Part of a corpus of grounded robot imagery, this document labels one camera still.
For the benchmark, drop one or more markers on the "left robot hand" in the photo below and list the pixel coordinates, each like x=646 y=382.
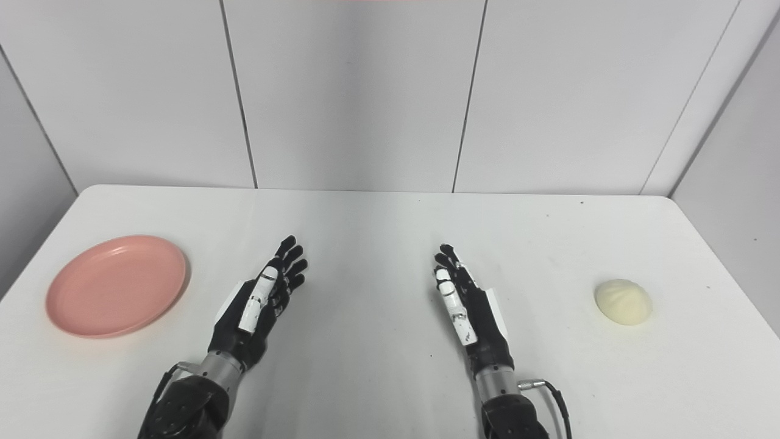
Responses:
x=256 y=308

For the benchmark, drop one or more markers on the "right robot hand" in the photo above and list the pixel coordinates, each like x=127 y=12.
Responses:
x=469 y=308

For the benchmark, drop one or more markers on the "pink plate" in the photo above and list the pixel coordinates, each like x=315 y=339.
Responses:
x=116 y=286

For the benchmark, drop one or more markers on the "white steamed bun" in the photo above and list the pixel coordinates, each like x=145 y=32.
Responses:
x=623 y=301

